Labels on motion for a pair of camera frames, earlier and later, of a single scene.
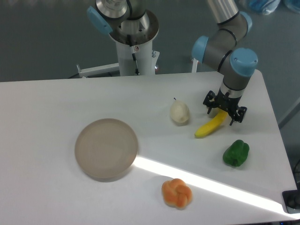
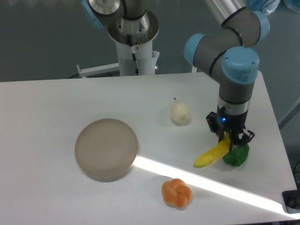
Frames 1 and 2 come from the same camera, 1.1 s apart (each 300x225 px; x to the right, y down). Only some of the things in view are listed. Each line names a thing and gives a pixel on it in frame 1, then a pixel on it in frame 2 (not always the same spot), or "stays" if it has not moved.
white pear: [179, 113] stays
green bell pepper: [236, 153] stays
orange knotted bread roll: [176, 192] stays
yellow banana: [208, 127] to [213, 154]
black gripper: [228, 103] to [234, 123]
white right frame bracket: [194, 64] stays
